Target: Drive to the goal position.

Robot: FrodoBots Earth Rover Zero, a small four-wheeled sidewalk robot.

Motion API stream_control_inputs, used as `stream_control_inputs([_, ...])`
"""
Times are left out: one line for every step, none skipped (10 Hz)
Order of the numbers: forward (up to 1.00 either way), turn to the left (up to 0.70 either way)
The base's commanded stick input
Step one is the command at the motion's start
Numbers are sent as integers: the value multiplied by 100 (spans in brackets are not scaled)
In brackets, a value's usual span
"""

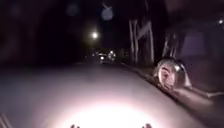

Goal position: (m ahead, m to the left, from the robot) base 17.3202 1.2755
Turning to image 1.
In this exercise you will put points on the vehicle with lights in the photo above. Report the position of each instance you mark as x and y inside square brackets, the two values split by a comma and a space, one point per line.
[106, 56]

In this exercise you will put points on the grey asphalt road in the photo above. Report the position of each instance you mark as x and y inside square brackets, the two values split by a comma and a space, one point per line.
[100, 90]

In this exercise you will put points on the street lamp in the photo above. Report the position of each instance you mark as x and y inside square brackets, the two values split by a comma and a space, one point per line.
[95, 35]

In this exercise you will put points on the robot's own part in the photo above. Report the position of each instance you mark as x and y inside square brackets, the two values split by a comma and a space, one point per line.
[146, 126]
[75, 126]

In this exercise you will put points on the pale concrete kerb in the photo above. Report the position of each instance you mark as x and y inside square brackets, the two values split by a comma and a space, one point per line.
[186, 96]

